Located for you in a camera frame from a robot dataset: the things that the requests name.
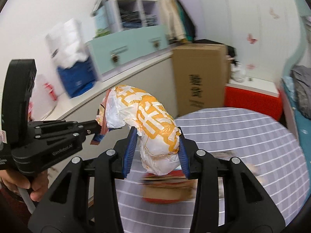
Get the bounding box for white orange paper wrapper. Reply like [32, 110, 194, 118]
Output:
[103, 85, 181, 176]

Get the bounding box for person left hand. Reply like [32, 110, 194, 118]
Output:
[1, 169, 49, 202]

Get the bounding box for white red printed bag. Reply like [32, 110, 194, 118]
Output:
[28, 74, 58, 121]

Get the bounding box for orange red snack bag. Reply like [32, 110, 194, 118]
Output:
[141, 170, 197, 204]

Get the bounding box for blue plastic bag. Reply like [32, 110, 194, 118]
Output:
[56, 56, 97, 98]

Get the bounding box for cream lower cabinet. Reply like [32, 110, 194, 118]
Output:
[48, 52, 178, 159]

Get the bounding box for left pine cone ornament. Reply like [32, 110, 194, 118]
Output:
[111, 54, 120, 63]

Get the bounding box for grey checked bed sheet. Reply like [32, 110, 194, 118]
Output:
[116, 108, 310, 232]

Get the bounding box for mint green drawer unit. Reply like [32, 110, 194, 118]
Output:
[86, 25, 169, 81]

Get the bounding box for tall brown cardboard box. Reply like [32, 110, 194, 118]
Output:
[172, 44, 229, 116]

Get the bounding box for red white storage bench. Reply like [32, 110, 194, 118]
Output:
[224, 77, 283, 121]

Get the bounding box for white tissue paper pack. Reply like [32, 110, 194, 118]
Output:
[45, 18, 89, 69]

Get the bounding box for white plastic bag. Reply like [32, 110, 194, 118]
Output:
[230, 62, 246, 83]

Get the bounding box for hanging clothes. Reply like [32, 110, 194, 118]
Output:
[158, 0, 196, 43]

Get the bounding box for grey quilt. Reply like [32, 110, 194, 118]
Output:
[291, 65, 311, 119]

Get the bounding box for white wardrobe doors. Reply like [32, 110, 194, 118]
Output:
[200, 0, 298, 83]

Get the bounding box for mint green bed headboard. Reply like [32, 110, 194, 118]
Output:
[282, 0, 310, 76]

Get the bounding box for pink butterfly wall sticker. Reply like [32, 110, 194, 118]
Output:
[247, 34, 258, 45]

